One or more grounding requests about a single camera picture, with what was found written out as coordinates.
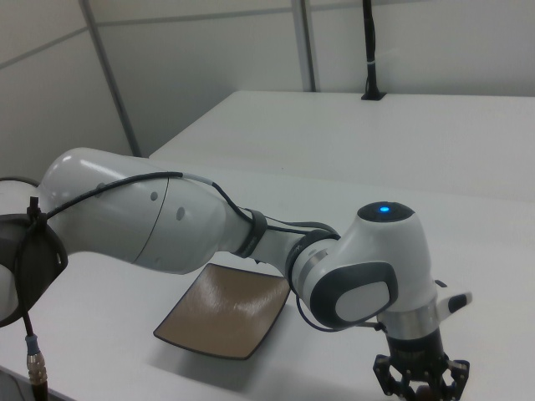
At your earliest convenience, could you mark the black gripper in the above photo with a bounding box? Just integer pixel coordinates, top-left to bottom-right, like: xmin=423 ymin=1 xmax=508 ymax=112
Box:
xmin=371 ymin=328 xmax=471 ymax=401

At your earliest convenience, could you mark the square brown ceramic plate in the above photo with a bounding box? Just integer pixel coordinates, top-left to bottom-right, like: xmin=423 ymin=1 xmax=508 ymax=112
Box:
xmin=153 ymin=262 xmax=291 ymax=361

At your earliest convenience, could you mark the black arm strap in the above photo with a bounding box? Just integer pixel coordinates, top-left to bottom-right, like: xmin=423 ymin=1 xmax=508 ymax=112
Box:
xmin=236 ymin=210 xmax=268 ymax=259
xmin=283 ymin=228 xmax=342 ymax=277

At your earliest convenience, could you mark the black camera pole with base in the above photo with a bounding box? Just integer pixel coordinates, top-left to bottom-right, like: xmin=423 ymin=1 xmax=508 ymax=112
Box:
xmin=360 ymin=0 xmax=388 ymax=103

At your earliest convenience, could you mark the grey partition frame post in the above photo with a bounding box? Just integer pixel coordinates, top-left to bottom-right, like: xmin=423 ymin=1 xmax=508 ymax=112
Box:
xmin=291 ymin=0 xmax=318 ymax=94
xmin=80 ymin=0 xmax=142 ymax=159

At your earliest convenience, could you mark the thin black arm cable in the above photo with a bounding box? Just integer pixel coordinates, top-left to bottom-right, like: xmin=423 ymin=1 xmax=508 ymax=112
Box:
xmin=39 ymin=170 xmax=340 ymax=246

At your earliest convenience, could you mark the thick cable with metal connector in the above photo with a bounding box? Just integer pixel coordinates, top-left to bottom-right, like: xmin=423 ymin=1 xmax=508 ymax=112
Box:
xmin=14 ymin=195 xmax=52 ymax=401

